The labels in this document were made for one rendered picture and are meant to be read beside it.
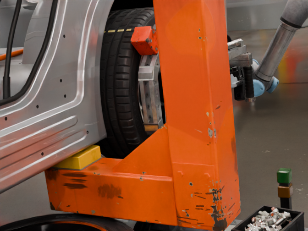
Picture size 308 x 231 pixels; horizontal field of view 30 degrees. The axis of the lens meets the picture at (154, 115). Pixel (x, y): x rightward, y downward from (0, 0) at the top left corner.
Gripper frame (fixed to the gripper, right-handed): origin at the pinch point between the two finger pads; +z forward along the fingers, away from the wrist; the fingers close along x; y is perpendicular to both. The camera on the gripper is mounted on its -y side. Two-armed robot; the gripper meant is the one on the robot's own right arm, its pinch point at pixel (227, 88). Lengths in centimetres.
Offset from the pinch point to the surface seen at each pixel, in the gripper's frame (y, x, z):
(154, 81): 15.6, -9.3, 42.5
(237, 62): 10.6, 8.2, 2.3
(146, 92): 11.9, -14.0, 41.6
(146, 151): -1, -1, 74
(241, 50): 15.0, 10.8, 1.3
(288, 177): -20, 38, 58
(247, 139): -77, -69, -175
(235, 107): -73, -113, -270
